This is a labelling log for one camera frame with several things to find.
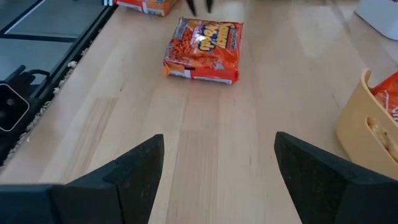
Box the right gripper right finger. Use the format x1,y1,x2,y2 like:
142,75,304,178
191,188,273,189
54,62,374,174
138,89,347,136
274,131,398,224

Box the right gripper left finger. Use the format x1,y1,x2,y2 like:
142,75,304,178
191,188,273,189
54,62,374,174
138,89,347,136
0,134,165,224

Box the red Saucy Noods pack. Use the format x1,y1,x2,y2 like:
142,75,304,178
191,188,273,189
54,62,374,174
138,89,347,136
114,0,180,17
163,17,244,85

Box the yellow plastic bin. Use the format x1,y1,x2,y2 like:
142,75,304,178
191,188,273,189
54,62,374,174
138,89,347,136
335,68,398,180

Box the orange chicken noodle pack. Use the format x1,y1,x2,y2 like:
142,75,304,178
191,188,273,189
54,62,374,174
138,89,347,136
369,70,398,125
366,116,398,162

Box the white plastic bin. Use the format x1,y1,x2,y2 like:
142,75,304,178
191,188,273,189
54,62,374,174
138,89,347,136
354,0,398,40

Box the black metal table frame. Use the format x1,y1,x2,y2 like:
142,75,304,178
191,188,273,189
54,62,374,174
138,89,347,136
0,0,119,167

